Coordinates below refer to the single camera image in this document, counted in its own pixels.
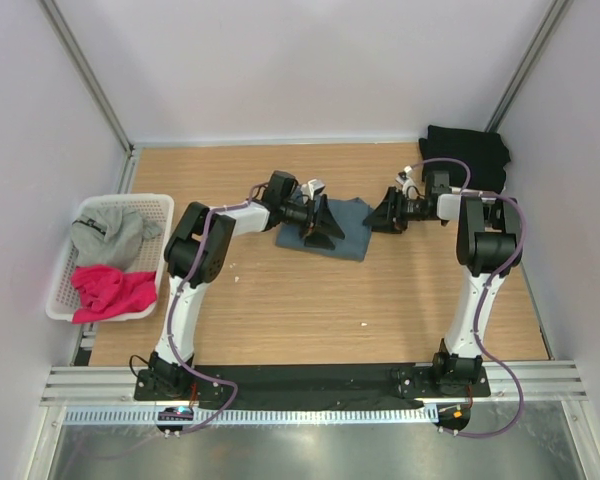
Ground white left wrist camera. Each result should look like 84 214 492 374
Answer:
300 179 326 200

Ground folded black t-shirt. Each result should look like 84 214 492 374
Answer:
418 125 511 193

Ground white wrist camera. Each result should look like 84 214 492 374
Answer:
300 179 326 200
396 166 419 199

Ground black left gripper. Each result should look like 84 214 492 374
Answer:
280 195 345 251

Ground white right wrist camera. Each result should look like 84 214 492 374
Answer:
396 166 419 199

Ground blue-grey t-shirt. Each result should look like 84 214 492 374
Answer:
275 197 372 262

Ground white plastic basket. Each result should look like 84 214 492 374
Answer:
45 193 175 322

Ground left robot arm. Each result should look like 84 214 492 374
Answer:
134 170 345 400

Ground aluminium frame rail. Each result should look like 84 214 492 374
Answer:
41 361 586 411

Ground grey t-shirt in basket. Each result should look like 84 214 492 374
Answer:
70 207 163 270

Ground pink t-shirt in basket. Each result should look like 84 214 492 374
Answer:
71 265 157 324

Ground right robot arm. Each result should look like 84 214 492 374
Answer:
363 166 524 396

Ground slotted cable duct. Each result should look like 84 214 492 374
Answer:
64 404 438 427

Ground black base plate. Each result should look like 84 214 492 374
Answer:
134 363 491 411

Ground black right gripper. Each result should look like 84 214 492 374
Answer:
362 188 431 236

